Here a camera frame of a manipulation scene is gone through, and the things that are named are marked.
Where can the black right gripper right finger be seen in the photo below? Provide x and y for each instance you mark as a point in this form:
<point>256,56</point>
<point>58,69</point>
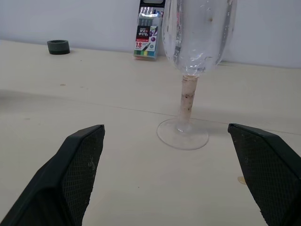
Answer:
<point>268,169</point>

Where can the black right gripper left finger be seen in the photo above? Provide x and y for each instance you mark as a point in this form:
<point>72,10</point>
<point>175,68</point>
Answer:
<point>58,179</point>

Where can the clear plastic wine glass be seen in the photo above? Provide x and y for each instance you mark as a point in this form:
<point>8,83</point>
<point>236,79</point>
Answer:
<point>188,103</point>

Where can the dark green tape roll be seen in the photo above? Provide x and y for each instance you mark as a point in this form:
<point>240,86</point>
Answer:
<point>58,47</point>

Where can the marker pen set box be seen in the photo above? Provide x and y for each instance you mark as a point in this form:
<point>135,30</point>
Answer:
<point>146,40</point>

